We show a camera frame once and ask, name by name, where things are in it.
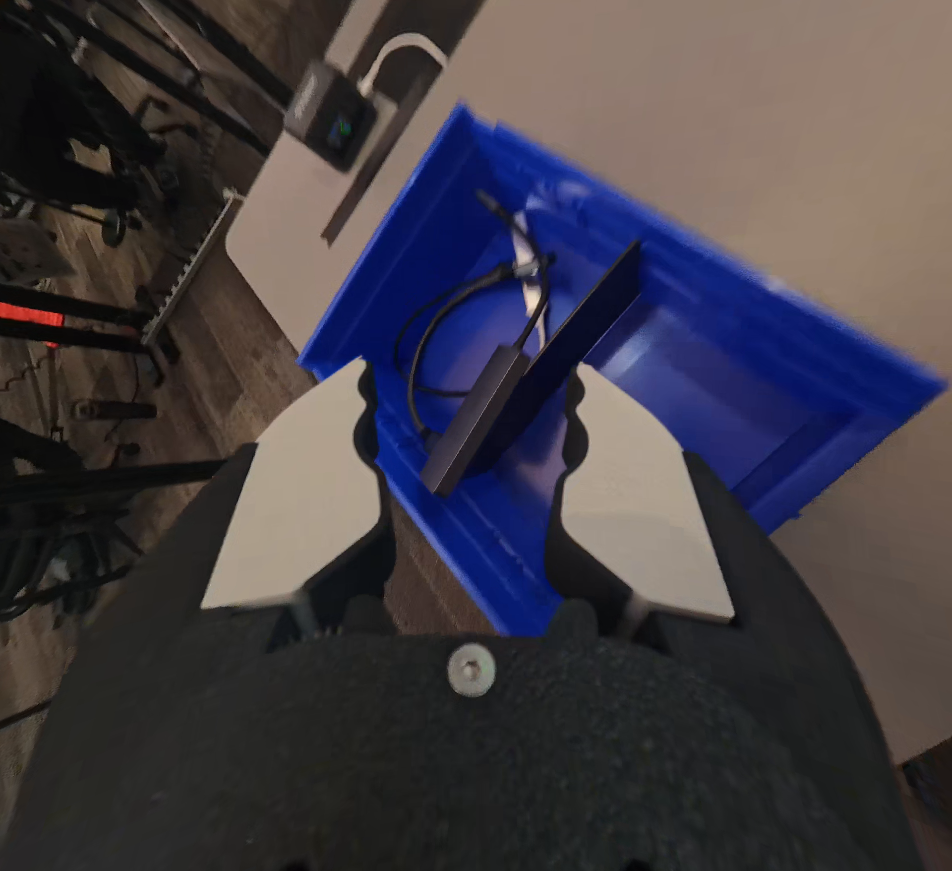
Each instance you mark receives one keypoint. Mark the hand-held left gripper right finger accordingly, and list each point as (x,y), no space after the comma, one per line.
(639,514)

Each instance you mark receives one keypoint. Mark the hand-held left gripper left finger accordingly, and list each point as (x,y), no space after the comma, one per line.
(297,491)

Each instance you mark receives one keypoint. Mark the blue plastic bin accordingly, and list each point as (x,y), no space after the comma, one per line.
(744,380)

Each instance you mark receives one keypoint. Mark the dark grey USB hub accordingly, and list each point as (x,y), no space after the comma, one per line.
(468,424)

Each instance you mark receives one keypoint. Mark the silver USB hub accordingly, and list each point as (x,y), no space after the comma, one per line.
(520,238)

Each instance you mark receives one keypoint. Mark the large round-base stand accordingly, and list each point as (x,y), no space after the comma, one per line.
(111,484)

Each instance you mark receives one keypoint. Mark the black bin divider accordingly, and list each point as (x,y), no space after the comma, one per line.
(587,313)

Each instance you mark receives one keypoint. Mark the black office chair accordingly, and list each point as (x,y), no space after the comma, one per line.
(52,142)

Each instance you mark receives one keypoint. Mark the grey toothed rail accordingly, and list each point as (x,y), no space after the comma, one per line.
(190,268)

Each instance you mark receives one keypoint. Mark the small black camera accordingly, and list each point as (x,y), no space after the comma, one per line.
(327,119)

